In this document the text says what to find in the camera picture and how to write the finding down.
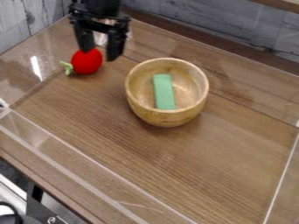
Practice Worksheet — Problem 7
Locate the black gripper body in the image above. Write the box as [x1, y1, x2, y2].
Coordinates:
[69, 0, 131, 33]

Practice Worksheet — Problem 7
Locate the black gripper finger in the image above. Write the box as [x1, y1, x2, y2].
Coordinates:
[73, 23, 95, 53]
[107, 30, 127, 61]

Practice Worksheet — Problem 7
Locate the red plush fruit green stem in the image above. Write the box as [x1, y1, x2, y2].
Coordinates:
[60, 48, 103, 75]

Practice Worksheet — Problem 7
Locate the light wooden bowl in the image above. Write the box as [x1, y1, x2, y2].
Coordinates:
[125, 58, 209, 128]

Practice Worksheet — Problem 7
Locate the green rectangular block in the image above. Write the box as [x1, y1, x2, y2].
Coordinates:
[153, 74, 176, 110]

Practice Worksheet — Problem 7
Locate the clear acrylic table barrier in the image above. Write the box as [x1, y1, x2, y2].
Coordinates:
[0, 98, 298, 224]

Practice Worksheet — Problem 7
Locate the black metal table frame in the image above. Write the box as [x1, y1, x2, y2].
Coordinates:
[25, 182, 80, 224]

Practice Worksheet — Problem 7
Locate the black cable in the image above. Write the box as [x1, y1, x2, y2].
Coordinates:
[0, 200, 24, 224]

